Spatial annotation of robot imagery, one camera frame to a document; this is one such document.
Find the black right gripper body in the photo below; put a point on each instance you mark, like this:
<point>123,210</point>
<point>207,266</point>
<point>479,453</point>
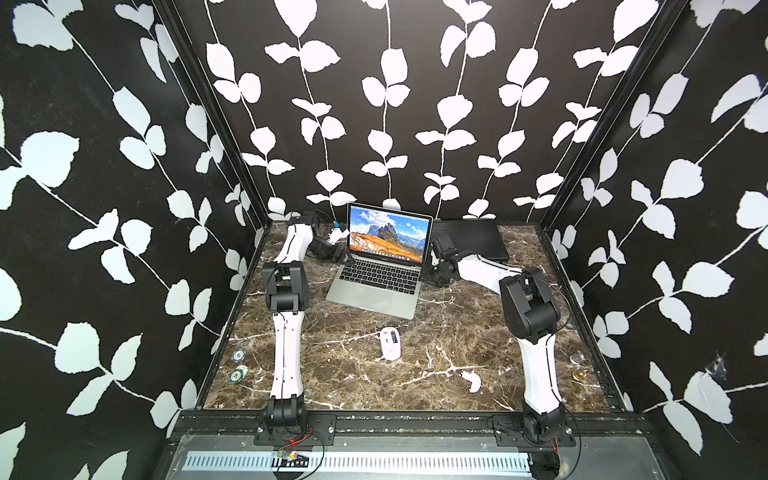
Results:
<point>436,274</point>

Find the clear round table marker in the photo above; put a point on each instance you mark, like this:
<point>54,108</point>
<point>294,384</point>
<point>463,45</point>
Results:
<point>578,358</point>

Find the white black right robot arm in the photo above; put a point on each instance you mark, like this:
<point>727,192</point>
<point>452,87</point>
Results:
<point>531,315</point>

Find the white wireless mouse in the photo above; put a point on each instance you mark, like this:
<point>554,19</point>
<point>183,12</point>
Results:
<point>390,343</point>

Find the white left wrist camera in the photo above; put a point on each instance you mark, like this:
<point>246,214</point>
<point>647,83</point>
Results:
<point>339,233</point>

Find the white mouse battery cover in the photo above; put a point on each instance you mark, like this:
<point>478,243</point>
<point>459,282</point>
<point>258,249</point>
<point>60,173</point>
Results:
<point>474,380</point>

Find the blue round table marker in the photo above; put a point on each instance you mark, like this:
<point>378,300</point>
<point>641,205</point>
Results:
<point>238,356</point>

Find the black front mounting rail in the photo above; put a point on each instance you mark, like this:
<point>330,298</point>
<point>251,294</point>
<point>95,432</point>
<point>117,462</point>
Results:
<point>329,427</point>

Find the green round table marker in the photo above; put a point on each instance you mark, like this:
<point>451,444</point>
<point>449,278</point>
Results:
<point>238,374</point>

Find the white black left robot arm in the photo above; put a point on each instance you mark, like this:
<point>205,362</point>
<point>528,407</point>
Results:
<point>287,297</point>

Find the silver open laptop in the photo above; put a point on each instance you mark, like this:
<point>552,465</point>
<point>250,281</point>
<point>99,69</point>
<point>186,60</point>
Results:
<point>388,251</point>

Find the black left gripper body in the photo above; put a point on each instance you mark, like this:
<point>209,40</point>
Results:
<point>324,249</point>

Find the white slotted cable duct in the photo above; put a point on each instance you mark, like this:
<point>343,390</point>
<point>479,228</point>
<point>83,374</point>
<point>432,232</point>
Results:
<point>430,463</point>

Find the black flat electronics box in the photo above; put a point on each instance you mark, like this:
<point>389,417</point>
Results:
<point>479,236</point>

